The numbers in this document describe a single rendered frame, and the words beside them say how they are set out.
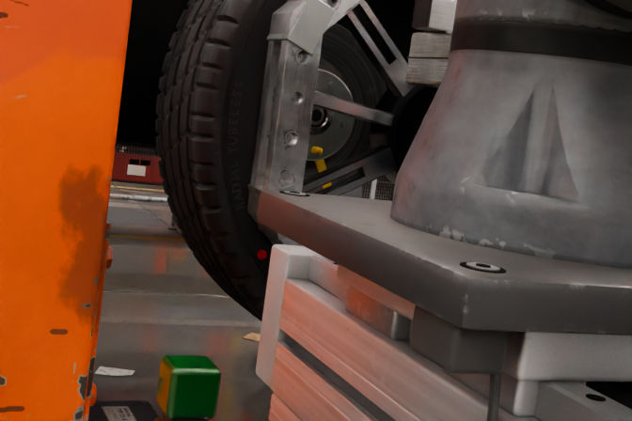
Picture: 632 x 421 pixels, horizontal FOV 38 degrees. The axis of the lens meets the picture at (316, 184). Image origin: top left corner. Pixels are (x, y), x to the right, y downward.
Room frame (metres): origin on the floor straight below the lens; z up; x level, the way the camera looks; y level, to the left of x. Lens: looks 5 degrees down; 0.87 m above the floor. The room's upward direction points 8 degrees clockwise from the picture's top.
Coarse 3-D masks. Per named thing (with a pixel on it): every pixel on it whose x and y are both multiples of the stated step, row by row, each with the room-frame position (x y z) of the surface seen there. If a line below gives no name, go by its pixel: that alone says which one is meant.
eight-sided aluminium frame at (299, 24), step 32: (288, 0) 1.06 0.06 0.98; (320, 0) 1.01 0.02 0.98; (352, 0) 1.03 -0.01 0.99; (288, 32) 1.00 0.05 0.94; (320, 32) 1.01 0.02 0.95; (288, 64) 1.00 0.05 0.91; (288, 96) 1.00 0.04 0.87; (288, 128) 1.01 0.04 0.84; (256, 160) 1.04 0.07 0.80; (288, 160) 1.01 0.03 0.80; (256, 192) 1.03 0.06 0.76
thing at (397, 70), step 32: (352, 32) 1.16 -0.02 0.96; (384, 32) 1.16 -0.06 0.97; (384, 64) 1.16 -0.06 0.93; (320, 96) 1.13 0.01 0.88; (384, 96) 1.22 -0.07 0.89; (416, 96) 1.23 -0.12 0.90; (384, 128) 1.18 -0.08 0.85; (352, 160) 1.16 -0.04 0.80; (384, 160) 1.17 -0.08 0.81; (320, 192) 1.15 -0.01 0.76
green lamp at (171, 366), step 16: (160, 368) 0.71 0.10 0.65; (176, 368) 0.68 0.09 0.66; (192, 368) 0.68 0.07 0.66; (208, 368) 0.69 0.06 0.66; (160, 384) 0.70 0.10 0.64; (176, 384) 0.68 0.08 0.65; (192, 384) 0.68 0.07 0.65; (208, 384) 0.69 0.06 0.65; (160, 400) 0.70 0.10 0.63; (176, 400) 0.68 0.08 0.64; (192, 400) 0.68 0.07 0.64; (208, 400) 0.69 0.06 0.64; (176, 416) 0.68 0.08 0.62; (192, 416) 0.68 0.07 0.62; (208, 416) 0.69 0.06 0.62
